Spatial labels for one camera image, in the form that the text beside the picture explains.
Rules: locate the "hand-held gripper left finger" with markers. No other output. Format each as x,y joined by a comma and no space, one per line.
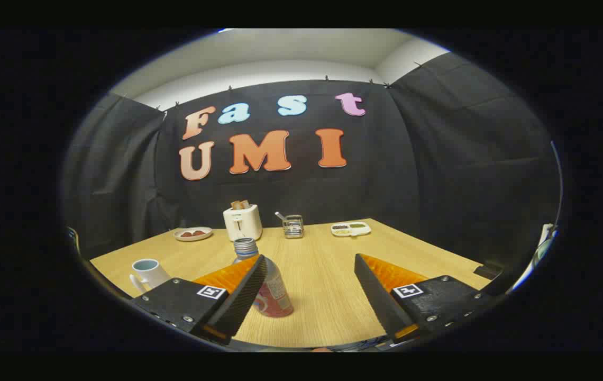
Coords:
243,296

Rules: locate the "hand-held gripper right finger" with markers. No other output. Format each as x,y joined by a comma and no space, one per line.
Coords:
378,296

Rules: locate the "silver juice bottle pink label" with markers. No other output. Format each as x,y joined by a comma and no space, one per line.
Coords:
277,299

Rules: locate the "white cup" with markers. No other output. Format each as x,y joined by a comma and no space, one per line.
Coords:
151,272

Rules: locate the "wooden table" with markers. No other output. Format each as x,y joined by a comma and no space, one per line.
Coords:
322,264

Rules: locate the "white toaster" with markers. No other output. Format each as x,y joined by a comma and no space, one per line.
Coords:
242,225

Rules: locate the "white divided tray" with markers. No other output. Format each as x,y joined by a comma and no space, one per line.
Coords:
350,229

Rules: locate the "white round plate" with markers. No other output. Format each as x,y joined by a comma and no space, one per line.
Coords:
193,237

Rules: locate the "white utensil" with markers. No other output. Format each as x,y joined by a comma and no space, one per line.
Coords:
280,215

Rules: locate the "toast slices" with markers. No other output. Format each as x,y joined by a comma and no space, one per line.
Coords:
239,204

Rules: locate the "black flat object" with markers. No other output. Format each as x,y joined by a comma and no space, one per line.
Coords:
487,271

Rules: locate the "black backdrop cloth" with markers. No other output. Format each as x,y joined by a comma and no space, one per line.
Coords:
412,174

